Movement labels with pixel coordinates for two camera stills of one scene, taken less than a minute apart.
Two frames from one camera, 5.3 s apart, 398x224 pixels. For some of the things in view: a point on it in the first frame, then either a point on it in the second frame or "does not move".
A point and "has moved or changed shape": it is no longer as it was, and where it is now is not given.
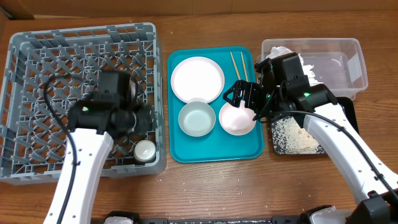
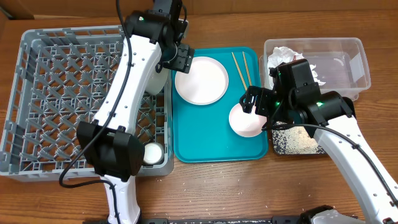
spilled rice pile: [288, 138] does not move
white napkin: [280, 51] does not move
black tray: [290, 135] does not move
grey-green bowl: [196, 119] to [157, 81]
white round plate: [197, 79] does not move
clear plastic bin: [337, 62] does not move
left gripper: [147, 117] to [185, 60]
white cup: [144, 150] has moved or changed shape
